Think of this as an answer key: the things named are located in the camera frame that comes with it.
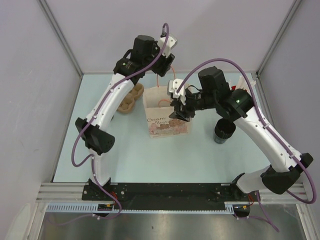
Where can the white wrapped straws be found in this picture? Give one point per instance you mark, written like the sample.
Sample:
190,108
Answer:
242,84

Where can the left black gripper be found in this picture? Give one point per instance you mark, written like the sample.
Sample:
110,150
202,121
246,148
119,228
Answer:
165,66

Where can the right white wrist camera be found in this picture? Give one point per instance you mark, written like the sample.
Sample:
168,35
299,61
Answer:
176,89

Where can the white slotted cable duct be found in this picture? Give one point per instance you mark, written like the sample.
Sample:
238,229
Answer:
97,208

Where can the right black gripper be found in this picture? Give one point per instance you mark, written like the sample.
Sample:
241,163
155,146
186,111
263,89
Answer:
180,109

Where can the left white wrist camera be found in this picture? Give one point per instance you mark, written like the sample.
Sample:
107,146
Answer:
170,44

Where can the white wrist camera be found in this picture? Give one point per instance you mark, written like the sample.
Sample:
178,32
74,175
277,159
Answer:
176,89
170,44

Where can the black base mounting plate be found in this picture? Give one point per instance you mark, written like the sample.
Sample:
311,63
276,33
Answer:
176,196

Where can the black cup stack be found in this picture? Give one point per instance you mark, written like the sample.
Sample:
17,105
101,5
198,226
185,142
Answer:
223,130

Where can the stacked brown pulp carriers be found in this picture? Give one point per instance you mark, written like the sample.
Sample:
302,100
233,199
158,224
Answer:
128,103

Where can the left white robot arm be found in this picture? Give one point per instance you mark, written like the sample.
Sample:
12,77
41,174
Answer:
93,128

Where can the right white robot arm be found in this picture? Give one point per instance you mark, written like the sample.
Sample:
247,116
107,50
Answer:
237,109

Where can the beige paper takeout bag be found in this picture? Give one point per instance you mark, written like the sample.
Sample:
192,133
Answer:
157,107

